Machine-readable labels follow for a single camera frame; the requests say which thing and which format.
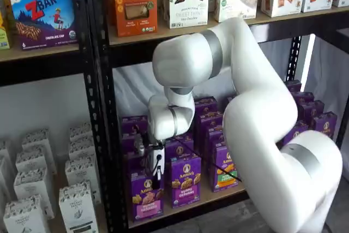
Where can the purple Annie's box brown label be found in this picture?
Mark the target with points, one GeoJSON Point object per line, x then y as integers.
{"type": "Point", "coordinates": [295, 133]}

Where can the yellow snack bar box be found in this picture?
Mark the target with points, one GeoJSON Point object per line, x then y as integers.
{"type": "Point", "coordinates": [3, 31]}

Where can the purple Annie's box green label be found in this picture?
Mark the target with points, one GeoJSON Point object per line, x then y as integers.
{"type": "Point", "coordinates": [205, 104]}
{"type": "Point", "coordinates": [223, 173]}
{"type": "Point", "coordinates": [211, 121]}
{"type": "Point", "coordinates": [215, 137]}

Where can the blue Z Bar box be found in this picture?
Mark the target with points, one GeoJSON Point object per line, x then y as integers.
{"type": "Point", "coordinates": [43, 17]}

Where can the purple Annie's box pink label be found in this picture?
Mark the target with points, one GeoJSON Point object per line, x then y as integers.
{"type": "Point", "coordinates": [131, 162]}
{"type": "Point", "coordinates": [129, 143]}
{"type": "Point", "coordinates": [147, 203]}
{"type": "Point", "coordinates": [133, 125]}

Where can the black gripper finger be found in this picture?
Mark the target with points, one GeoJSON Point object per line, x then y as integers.
{"type": "Point", "coordinates": [157, 181]}

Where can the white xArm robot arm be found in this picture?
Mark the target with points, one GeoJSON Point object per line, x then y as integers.
{"type": "Point", "coordinates": [259, 121]}

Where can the white fabric backdrop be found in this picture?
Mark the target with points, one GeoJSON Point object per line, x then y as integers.
{"type": "Point", "coordinates": [131, 91]}

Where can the white patterned tall box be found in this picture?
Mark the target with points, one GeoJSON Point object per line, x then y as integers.
{"type": "Point", "coordinates": [36, 138]}
{"type": "Point", "coordinates": [2, 148]}
{"type": "Point", "coordinates": [4, 178]}
{"type": "Point", "coordinates": [77, 208]}
{"type": "Point", "coordinates": [24, 216]}
{"type": "Point", "coordinates": [80, 132]}
{"type": "Point", "coordinates": [81, 149]}
{"type": "Point", "coordinates": [32, 159]}
{"type": "Point", "coordinates": [32, 184]}
{"type": "Point", "coordinates": [81, 170]}

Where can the orange snack box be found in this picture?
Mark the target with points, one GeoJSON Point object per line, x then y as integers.
{"type": "Point", "coordinates": [135, 3]}

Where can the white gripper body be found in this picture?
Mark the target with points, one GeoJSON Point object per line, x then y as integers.
{"type": "Point", "coordinates": [161, 167]}

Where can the black metal shelving rack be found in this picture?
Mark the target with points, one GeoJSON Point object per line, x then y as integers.
{"type": "Point", "coordinates": [131, 57]}
{"type": "Point", "coordinates": [41, 69]}

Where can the white Sweet Thins box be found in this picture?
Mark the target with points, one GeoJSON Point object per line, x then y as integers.
{"type": "Point", "coordinates": [188, 12]}

